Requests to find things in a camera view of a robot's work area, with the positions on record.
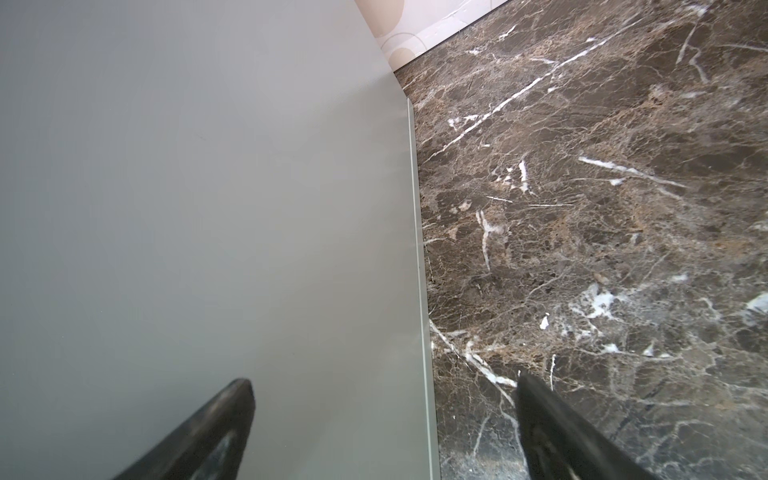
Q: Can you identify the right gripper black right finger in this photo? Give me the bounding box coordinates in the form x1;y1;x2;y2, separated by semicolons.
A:
514;373;654;480

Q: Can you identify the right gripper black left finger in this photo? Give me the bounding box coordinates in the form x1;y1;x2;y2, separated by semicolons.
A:
116;378;256;480

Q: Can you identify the grey metal cabinet box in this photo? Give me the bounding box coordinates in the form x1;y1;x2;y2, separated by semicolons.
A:
1;1;439;479

